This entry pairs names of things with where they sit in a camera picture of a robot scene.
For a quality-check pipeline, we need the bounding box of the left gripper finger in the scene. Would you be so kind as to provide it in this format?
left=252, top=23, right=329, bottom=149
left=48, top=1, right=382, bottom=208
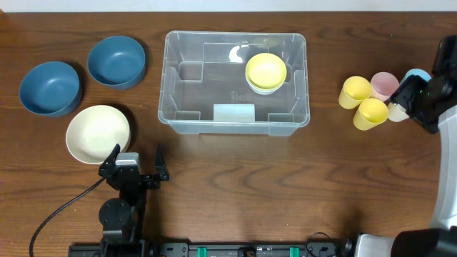
left=99, top=143, right=121, bottom=177
left=154, top=144, right=169, bottom=181

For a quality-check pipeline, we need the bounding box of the light blue cup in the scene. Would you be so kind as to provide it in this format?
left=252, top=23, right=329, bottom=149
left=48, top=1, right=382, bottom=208
left=400, top=69, right=431, bottom=84

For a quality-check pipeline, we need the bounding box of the cream white cup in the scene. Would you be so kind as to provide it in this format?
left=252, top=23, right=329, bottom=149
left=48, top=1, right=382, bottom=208
left=388, top=102, right=409, bottom=122

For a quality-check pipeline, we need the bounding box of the pink cup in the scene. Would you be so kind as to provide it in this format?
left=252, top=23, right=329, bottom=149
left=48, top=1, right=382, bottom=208
left=371, top=71, right=399, bottom=101

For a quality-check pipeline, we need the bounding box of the yellow cup front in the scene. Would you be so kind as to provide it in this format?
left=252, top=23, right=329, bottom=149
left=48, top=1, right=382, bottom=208
left=353, top=99, right=388, bottom=131

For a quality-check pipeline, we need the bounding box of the yellow cup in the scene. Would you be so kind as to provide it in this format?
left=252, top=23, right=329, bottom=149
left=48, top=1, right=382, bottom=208
left=338, top=76, right=372, bottom=109
left=353, top=99, right=388, bottom=131

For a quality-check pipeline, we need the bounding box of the white small bowl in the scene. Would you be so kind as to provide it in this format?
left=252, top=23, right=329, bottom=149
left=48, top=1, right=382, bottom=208
left=250, top=86, right=280, bottom=95

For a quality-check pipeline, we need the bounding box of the light grey small bowl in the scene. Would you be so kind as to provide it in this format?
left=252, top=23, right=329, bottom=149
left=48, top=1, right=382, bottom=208
left=247, top=79, right=284, bottom=95

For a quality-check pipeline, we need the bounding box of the yellow small bowl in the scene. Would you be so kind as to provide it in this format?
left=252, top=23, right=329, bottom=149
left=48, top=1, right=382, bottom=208
left=245, top=53, right=287, bottom=89

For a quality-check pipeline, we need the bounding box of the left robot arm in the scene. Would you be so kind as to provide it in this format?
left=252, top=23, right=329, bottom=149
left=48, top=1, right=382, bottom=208
left=99, top=145, right=170, bottom=257

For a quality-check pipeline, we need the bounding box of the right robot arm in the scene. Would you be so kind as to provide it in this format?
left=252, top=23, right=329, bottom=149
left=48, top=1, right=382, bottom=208
left=338, top=71, right=456, bottom=257

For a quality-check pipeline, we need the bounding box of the clear plastic storage container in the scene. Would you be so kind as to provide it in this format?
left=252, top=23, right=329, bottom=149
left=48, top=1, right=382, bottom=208
left=158, top=31, right=311, bottom=136

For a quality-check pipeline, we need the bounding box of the cream bowl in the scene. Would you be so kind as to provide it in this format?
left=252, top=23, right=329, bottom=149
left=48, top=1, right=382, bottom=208
left=66, top=105, right=131, bottom=164

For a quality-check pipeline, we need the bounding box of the dark blue bowl left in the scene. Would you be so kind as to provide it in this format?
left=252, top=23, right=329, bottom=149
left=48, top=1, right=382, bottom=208
left=19, top=61, right=83, bottom=117

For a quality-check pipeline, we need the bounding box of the dark blue bowl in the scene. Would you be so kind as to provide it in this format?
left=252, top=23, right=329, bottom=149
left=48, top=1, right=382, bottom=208
left=19, top=61, right=83, bottom=117
left=87, top=36, right=146, bottom=90

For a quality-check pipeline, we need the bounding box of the dark blue bowl right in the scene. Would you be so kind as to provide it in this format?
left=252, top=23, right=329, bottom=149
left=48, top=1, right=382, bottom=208
left=87, top=36, right=146, bottom=90

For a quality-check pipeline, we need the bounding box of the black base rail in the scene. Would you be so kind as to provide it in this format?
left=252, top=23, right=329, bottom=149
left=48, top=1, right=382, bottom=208
left=68, top=241, right=353, bottom=257

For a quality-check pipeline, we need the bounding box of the left black cable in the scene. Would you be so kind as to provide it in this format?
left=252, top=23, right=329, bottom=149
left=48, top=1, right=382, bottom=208
left=29, top=177, right=107, bottom=257

